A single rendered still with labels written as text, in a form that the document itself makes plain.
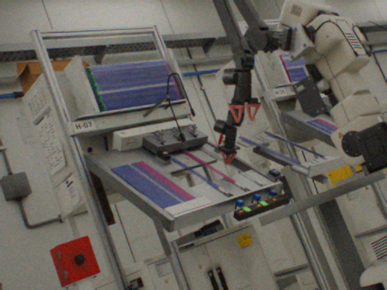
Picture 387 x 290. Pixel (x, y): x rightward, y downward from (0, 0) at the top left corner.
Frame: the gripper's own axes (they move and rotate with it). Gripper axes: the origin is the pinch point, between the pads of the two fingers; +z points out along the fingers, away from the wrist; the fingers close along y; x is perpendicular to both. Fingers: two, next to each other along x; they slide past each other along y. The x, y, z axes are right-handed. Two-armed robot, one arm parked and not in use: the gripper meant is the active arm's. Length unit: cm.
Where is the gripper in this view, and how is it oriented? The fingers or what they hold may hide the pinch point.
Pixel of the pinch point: (227, 162)
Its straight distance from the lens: 299.4
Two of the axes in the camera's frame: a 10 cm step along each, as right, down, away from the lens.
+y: -7.2, 1.8, -6.7
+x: 6.8, 3.5, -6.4
